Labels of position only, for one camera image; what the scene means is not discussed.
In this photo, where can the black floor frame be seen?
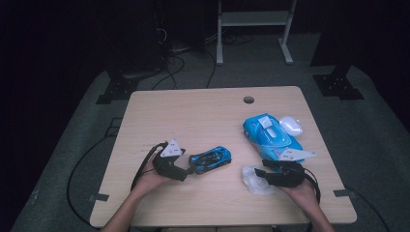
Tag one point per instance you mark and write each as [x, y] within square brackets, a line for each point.
[108, 130]

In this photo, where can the person's left hand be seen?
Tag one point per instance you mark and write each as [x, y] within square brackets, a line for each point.
[148, 182]

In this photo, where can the black stand base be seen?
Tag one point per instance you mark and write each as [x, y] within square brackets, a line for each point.
[117, 90]
[338, 85]

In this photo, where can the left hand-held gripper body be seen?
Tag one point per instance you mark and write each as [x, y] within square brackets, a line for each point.
[167, 166]

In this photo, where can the white power strip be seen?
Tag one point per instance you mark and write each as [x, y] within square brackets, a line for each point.
[181, 50]

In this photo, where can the person's right hand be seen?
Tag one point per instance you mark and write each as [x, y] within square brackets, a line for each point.
[304, 196]

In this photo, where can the blue wet wipes pack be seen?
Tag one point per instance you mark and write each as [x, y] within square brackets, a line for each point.
[270, 138]

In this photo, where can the blue toy car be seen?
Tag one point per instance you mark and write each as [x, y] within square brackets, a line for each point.
[211, 159]

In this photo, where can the black tape strip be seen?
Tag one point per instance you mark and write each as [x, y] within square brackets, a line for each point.
[98, 197]
[344, 193]

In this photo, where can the white metal stand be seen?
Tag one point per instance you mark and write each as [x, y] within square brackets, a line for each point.
[254, 18]

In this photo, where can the white plastic pack lid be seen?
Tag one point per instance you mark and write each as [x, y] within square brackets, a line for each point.
[291, 126]

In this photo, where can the white wet wipe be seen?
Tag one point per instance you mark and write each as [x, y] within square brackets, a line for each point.
[256, 185]

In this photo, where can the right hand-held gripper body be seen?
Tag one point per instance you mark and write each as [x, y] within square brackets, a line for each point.
[288, 175]

